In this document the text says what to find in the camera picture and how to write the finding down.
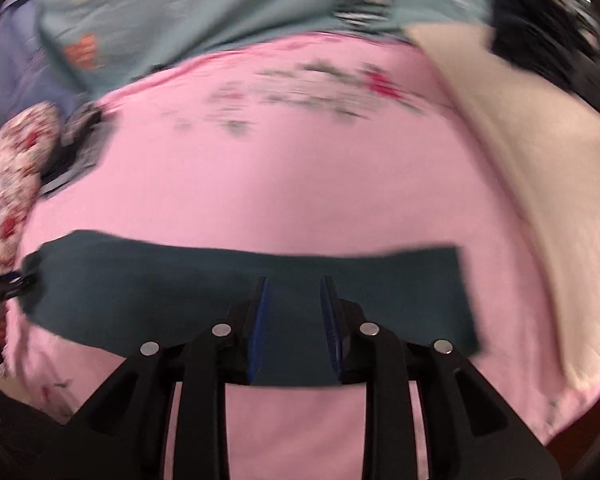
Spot teal heart-print blanket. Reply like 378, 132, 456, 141
37, 0, 497, 102

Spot folded grey garment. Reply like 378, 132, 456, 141
39, 101, 115, 197

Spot red floral rolled quilt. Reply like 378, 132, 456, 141
0, 101, 65, 281

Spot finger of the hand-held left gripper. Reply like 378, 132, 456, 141
0, 269, 37, 303

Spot crumpled navy garment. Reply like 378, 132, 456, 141
487, 0, 600, 128

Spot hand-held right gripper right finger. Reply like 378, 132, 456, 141
320, 275, 563, 480

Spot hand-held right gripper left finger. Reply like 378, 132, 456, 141
70, 275, 269, 480

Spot dark teal pants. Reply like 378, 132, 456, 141
22, 230, 483, 389

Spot folded dark navy garment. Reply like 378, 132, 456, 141
45, 107, 106, 181

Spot pink floral blanket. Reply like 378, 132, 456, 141
2, 30, 600, 480

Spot cream quilted pillow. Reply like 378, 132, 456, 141
404, 22, 600, 392

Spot blue plaid pillow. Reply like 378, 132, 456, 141
0, 0, 90, 153

